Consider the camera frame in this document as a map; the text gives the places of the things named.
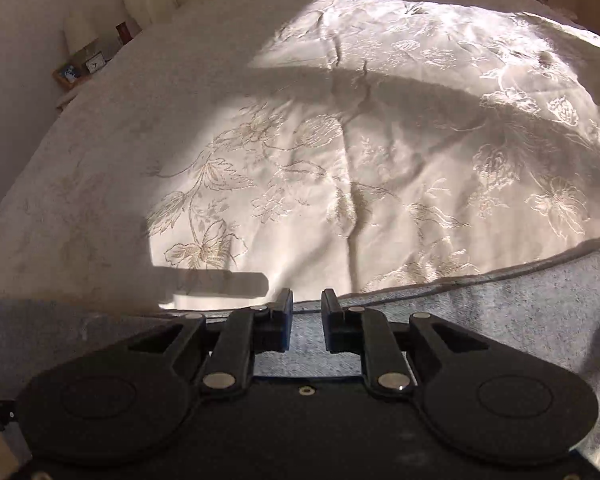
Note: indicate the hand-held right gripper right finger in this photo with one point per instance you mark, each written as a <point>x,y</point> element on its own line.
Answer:
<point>330,320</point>

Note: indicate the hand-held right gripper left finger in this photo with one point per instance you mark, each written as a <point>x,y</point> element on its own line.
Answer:
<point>285,320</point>

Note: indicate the grey-blue pants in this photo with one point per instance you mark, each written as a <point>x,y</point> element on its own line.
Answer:
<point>480,305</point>

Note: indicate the cream embroidered bedspread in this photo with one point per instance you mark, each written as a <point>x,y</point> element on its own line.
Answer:
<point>330,160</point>

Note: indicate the cream nightstand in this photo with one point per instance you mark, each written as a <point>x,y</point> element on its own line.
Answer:
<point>66,100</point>

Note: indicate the small white clock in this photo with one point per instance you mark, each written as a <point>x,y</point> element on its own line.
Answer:
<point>95,63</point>

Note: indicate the small red box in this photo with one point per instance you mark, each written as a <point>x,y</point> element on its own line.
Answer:
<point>122,32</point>

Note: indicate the cream table lamp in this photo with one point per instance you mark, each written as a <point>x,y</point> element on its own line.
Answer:
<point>80,32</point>

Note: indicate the wooden photo frame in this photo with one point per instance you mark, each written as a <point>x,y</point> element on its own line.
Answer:
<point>68,75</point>

